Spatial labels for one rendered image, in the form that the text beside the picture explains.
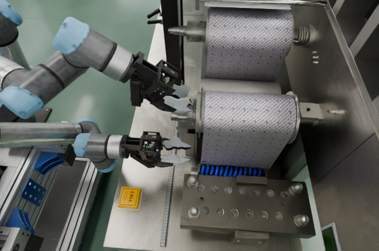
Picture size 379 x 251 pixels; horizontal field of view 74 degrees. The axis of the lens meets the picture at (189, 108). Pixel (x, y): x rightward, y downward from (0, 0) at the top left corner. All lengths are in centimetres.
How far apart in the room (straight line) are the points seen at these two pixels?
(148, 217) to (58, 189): 104
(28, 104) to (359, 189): 70
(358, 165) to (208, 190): 44
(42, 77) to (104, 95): 187
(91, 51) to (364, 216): 63
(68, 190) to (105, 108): 84
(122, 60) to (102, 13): 291
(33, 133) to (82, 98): 165
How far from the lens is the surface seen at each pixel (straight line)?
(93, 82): 263
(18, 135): 89
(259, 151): 80
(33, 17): 376
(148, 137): 79
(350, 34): 74
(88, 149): 85
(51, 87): 64
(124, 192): 99
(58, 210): 187
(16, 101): 62
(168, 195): 99
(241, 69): 85
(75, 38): 57
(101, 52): 57
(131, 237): 97
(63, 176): 194
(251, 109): 68
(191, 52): 142
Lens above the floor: 184
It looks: 55 degrees down
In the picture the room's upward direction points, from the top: straight up
